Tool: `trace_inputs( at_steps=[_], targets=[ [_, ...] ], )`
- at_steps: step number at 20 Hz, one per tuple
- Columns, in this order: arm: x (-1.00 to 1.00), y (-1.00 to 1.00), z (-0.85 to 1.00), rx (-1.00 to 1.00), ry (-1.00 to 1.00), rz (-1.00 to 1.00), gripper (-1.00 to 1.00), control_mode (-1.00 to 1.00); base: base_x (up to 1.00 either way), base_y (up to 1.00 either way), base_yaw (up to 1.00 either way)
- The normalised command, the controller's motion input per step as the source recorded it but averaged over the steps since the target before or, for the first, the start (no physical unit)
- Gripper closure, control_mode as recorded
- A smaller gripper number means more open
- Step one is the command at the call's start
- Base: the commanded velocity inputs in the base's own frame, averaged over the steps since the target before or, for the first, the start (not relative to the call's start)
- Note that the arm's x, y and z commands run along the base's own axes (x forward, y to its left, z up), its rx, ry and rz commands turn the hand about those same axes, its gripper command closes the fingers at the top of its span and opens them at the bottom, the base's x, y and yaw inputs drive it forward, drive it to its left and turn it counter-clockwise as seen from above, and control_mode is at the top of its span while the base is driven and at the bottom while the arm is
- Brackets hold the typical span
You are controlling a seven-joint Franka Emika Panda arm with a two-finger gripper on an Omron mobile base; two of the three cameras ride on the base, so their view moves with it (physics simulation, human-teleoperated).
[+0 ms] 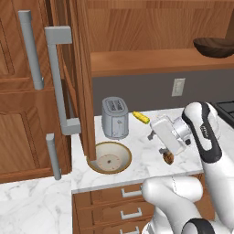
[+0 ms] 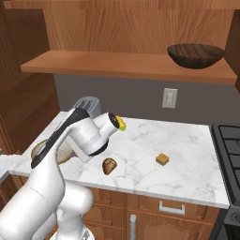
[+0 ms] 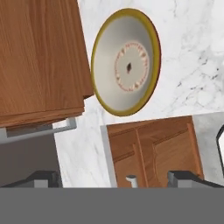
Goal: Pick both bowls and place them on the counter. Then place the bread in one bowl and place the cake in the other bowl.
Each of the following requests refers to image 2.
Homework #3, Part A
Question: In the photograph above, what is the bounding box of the brown bowl with pale inside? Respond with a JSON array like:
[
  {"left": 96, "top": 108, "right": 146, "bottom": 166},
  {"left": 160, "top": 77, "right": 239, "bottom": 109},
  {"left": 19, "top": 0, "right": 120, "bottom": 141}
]
[{"left": 30, "top": 139, "right": 78, "bottom": 166}]

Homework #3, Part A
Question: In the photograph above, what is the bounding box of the silver cupboard door handle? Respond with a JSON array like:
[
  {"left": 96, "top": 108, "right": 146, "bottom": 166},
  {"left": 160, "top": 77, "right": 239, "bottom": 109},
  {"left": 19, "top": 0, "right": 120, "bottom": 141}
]
[{"left": 128, "top": 214, "right": 138, "bottom": 240}]

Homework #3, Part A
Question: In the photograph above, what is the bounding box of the tall wooden cupboard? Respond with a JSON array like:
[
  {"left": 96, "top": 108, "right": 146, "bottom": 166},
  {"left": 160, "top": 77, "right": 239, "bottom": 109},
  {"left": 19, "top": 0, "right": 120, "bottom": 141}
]
[{"left": 0, "top": 0, "right": 61, "bottom": 158}]

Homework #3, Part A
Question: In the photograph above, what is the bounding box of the grey toaster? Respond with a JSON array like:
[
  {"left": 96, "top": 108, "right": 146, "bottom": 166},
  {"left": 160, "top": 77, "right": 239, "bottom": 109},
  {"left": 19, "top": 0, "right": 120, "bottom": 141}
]
[{"left": 72, "top": 96, "right": 102, "bottom": 120}]

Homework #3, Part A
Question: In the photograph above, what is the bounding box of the brown bread loaf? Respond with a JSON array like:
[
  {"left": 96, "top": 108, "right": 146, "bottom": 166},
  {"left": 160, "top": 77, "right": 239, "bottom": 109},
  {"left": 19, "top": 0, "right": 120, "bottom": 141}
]
[{"left": 101, "top": 157, "right": 119, "bottom": 176}]

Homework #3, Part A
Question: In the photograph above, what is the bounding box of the black hob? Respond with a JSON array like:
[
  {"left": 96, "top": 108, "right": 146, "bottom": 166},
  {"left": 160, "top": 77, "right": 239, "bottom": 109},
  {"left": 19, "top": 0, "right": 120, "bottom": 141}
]
[{"left": 208, "top": 122, "right": 240, "bottom": 240}]

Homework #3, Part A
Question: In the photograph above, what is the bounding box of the tan square cake piece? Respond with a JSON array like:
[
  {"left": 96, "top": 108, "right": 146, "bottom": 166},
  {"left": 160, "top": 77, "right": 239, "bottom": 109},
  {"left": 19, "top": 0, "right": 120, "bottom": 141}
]
[{"left": 155, "top": 153, "right": 171, "bottom": 167}]

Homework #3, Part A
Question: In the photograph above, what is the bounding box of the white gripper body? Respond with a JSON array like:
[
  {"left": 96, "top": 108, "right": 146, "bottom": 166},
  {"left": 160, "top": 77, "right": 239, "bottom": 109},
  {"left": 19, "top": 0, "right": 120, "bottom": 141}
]
[{"left": 73, "top": 145, "right": 96, "bottom": 164}]

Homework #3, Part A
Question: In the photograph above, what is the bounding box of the dark wooden bowl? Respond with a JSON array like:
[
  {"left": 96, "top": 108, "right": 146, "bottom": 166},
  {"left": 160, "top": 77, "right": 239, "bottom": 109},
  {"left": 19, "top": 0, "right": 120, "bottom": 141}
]
[{"left": 166, "top": 43, "right": 226, "bottom": 69}]

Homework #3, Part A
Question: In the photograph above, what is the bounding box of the narrow wooden drawer front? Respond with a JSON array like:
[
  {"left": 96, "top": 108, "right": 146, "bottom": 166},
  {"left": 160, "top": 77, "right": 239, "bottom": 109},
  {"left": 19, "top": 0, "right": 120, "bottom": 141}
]
[{"left": 92, "top": 187, "right": 128, "bottom": 204}]

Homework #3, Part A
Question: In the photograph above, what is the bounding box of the white wall socket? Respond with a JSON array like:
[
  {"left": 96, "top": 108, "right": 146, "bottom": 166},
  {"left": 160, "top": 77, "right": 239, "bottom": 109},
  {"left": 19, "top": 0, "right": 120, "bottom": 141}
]
[{"left": 161, "top": 87, "right": 179, "bottom": 110}]

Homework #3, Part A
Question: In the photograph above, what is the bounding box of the wooden wall shelf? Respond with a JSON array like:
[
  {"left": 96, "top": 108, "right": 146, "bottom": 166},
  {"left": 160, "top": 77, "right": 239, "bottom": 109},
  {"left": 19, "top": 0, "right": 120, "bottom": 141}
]
[{"left": 20, "top": 50, "right": 238, "bottom": 85}]

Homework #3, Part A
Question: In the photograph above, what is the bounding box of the carved wooden cupboard door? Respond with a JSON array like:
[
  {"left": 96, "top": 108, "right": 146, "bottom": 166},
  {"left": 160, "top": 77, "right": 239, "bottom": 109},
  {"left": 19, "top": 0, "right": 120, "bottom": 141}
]
[{"left": 82, "top": 202, "right": 128, "bottom": 240}]

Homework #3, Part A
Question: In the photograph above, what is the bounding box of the silver drawer handle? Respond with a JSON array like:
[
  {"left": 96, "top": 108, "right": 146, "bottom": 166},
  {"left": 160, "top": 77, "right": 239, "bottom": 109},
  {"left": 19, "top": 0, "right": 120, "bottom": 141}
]
[{"left": 158, "top": 200, "right": 187, "bottom": 217}]

